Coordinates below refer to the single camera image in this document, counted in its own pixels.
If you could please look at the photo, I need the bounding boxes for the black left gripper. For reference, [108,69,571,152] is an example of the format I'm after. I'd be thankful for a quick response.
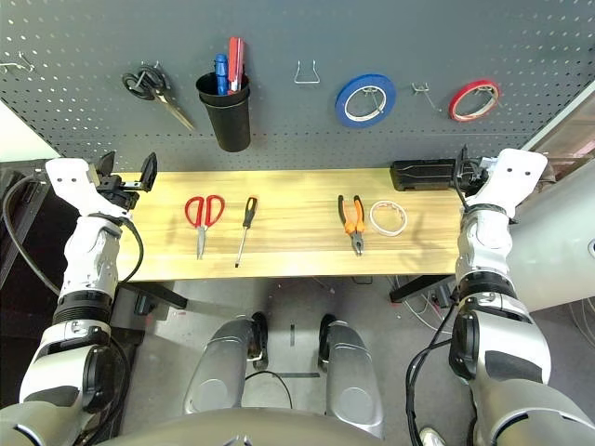
[94,151,159,218]

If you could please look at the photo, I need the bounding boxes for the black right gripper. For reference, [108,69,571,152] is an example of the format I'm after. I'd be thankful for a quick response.
[453,144,492,197]

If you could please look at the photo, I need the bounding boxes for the red handled scissors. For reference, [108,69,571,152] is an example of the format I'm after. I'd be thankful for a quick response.
[184,194,226,260]

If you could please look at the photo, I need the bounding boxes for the white tape roll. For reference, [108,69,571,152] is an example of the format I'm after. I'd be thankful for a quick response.
[369,200,409,238]

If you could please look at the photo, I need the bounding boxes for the black orange screwdriver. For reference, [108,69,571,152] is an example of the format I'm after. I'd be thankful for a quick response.
[233,196,259,269]

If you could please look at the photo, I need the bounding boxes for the orange black pliers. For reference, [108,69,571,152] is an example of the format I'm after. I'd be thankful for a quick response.
[337,194,366,257]

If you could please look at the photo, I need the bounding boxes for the dark grey pegboard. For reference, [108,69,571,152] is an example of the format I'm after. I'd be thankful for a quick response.
[0,0,595,172]

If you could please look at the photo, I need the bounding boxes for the black tool case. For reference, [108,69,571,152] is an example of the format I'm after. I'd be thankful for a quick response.
[389,159,459,191]

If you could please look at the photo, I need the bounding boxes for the red tape roll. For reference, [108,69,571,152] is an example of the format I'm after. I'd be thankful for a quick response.
[448,79,502,123]

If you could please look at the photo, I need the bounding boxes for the black plastic cup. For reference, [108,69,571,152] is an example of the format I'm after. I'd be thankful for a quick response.
[194,72,252,153]

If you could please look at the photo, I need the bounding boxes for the black table foot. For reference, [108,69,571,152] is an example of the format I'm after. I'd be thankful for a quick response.
[389,276,456,303]
[118,281,190,311]

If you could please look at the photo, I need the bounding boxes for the large light grey panel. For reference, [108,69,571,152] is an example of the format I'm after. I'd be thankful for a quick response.
[509,138,595,313]

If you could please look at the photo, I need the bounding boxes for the blue tape roll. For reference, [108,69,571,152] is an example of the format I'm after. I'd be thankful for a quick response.
[335,72,397,128]

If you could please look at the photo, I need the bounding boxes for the black power strip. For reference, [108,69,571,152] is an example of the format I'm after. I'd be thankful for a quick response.
[430,282,453,308]

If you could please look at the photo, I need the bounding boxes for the black cabinet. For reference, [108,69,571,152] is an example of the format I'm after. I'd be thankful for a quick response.
[0,160,117,326]

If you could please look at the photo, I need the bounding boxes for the silver left robot leg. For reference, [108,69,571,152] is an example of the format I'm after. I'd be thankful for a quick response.
[183,311,270,417]

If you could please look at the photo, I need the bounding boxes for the silver robot leg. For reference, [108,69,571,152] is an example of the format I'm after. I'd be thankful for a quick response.
[318,314,386,440]
[183,311,270,417]

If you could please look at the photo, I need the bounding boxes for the silver right robot leg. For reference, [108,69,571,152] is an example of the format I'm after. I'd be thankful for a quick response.
[318,314,386,440]

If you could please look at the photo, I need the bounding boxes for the grey robot torso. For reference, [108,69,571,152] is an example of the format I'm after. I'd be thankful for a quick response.
[95,407,396,446]

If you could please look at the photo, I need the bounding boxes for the white person's shoe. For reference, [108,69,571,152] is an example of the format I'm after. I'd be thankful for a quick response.
[417,426,445,446]

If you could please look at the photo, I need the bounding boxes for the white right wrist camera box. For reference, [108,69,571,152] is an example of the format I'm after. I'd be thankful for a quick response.
[464,148,549,219]

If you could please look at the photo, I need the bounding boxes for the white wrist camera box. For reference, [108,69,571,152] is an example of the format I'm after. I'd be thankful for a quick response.
[45,157,101,206]
[464,148,549,219]

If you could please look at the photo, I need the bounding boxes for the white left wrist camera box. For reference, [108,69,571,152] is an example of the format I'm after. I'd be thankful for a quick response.
[45,157,101,206]

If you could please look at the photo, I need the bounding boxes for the black handled scissors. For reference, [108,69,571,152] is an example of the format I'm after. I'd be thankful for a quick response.
[121,64,196,131]

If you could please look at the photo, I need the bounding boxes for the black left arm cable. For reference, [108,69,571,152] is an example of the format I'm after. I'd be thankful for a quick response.
[2,174,145,298]

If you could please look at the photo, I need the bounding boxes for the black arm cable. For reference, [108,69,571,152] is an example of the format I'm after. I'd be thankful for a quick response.
[2,174,145,298]
[405,296,461,446]

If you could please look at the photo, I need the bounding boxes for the blue handled screwdriver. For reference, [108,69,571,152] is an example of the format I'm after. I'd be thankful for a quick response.
[213,53,229,97]

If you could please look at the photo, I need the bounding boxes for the red handled screwdriver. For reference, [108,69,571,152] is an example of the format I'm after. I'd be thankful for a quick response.
[226,36,246,94]

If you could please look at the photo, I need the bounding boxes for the silver wire pliers holder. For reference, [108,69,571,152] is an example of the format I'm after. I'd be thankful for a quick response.
[293,59,323,85]

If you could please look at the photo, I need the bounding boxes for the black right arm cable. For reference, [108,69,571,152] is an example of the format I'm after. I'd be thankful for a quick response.
[405,296,461,446]

